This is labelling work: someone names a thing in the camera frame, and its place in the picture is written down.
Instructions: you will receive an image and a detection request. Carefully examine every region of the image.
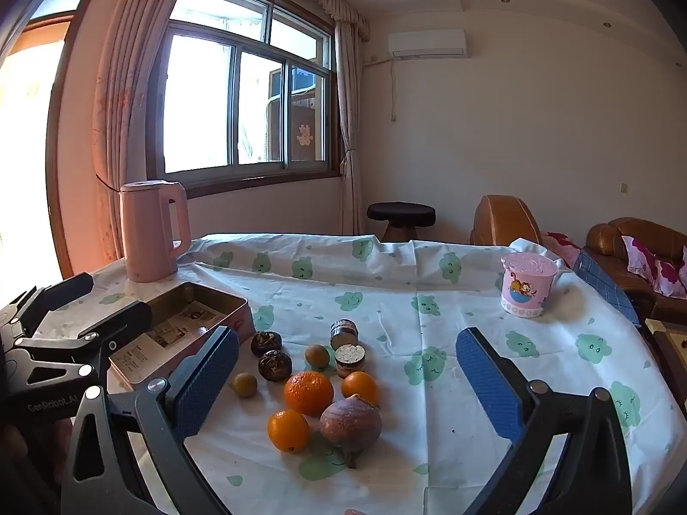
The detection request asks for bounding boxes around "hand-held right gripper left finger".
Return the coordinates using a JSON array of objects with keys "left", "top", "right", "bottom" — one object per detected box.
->
[{"left": 61, "top": 326, "right": 240, "bottom": 515}]

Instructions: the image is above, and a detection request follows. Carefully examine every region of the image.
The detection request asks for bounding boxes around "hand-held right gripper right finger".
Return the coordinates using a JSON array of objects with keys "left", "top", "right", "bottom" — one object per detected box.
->
[{"left": 456, "top": 326, "right": 634, "bottom": 515}]

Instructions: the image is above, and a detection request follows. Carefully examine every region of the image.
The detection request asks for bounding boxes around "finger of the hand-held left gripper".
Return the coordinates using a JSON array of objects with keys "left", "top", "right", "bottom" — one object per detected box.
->
[
  {"left": 13, "top": 300, "right": 154, "bottom": 383},
  {"left": 0, "top": 273, "right": 95, "bottom": 334}
]

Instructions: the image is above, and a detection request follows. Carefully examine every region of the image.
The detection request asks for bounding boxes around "dark brown wrinkled fruit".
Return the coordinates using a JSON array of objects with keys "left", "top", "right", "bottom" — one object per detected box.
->
[
  {"left": 251, "top": 331, "right": 283, "bottom": 357},
  {"left": 258, "top": 350, "right": 293, "bottom": 382}
]

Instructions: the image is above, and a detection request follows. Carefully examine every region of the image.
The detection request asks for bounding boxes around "metal tin box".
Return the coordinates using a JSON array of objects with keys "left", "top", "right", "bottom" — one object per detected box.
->
[{"left": 109, "top": 281, "right": 256, "bottom": 391}]

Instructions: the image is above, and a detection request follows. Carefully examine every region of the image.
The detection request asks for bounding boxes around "smooth orange with stem nub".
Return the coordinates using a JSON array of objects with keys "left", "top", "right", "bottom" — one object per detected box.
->
[{"left": 268, "top": 409, "right": 310, "bottom": 454}]

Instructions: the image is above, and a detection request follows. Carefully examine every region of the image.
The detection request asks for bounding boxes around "large bumpy orange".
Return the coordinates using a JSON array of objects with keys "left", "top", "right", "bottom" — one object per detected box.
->
[{"left": 284, "top": 370, "right": 334, "bottom": 417}]

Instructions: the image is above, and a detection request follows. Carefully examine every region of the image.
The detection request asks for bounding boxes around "round cake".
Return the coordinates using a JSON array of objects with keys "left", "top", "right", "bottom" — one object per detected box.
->
[
  {"left": 335, "top": 344, "right": 367, "bottom": 379},
  {"left": 329, "top": 320, "right": 359, "bottom": 345}
]

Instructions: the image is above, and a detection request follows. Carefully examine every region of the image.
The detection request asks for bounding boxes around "printed paper leaflet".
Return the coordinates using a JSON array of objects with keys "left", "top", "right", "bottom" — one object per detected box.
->
[{"left": 112, "top": 300, "right": 223, "bottom": 384}]

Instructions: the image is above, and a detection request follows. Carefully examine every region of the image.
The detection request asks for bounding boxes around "pink electric kettle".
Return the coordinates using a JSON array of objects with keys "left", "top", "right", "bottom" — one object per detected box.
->
[{"left": 119, "top": 179, "right": 192, "bottom": 283}]

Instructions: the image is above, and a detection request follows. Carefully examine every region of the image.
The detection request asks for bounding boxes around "pink cartoon cup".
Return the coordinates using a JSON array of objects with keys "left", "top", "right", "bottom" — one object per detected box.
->
[{"left": 501, "top": 252, "right": 572, "bottom": 318}]

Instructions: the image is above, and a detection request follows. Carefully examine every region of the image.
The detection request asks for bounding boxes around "small orange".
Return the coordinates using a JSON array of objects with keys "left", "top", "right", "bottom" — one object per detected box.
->
[{"left": 341, "top": 370, "right": 380, "bottom": 406}]

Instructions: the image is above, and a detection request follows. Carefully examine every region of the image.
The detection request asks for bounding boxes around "white green-cloud tablecloth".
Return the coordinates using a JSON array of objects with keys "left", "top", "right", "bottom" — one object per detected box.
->
[{"left": 32, "top": 233, "right": 682, "bottom": 515}]

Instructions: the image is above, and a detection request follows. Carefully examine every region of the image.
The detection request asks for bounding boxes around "blue plaid cloth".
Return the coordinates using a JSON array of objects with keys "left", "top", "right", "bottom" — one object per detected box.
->
[{"left": 571, "top": 249, "right": 642, "bottom": 328}]

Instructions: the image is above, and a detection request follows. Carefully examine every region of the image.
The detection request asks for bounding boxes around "brown leather chair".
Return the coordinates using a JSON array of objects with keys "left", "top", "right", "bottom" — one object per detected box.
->
[{"left": 470, "top": 194, "right": 544, "bottom": 248}]

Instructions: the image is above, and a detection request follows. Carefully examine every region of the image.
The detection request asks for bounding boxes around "wooden low table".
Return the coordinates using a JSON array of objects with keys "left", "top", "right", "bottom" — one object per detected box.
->
[{"left": 644, "top": 318, "right": 687, "bottom": 414}]

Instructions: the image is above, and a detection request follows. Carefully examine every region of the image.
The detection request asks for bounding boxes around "brown leather sofa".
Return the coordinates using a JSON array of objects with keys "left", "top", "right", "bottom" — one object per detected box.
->
[{"left": 585, "top": 217, "right": 687, "bottom": 323}]

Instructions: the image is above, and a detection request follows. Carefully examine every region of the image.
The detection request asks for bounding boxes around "dark round stool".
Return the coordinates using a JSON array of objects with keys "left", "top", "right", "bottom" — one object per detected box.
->
[{"left": 367, "top": 202, "right": 437, "bottom": 242}]

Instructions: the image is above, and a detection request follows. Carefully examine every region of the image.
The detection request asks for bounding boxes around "pink floral cushion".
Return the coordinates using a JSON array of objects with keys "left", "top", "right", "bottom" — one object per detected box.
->
[
  {"left": 623, "top": 235, "right": 666, "bottom": 277},
  {"left": 651, "top": 257, "right": 687, "bottom": 300}
]

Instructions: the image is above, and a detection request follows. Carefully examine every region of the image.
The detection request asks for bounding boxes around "pink patterned curtain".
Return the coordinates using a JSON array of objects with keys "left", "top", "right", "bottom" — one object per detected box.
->
[{"left": 91, "top": 0, "right": 202, "bottom": 264}]

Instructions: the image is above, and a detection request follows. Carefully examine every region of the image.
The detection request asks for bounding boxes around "pale narrow curtain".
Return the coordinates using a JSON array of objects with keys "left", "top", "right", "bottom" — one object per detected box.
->
[{"left": 334, "top": 18, "right": 371, "bottom": 237}]

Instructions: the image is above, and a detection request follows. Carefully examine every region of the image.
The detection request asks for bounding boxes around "sliding glass window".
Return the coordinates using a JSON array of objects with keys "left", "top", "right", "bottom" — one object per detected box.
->
[{"left": 147, "top": 0, "right": 344, "bottom": 194}]

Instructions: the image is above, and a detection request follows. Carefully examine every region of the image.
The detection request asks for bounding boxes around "air conditioner pipe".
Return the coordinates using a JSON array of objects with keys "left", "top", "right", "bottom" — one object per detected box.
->
[{"left": 362, "top": 56, "right": 399, "bottom": 122}]

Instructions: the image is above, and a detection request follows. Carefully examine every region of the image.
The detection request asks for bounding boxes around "white air conditioner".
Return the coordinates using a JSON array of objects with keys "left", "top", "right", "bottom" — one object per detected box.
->
[{"left": 387, "top": 29, "right": 469, "bottom": 60}]

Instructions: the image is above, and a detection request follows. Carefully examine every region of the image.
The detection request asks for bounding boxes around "brown wooden door frame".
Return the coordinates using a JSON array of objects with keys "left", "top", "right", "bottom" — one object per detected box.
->
[{"left": 46, "top": 13, "right": 76, "bottom": 280}]

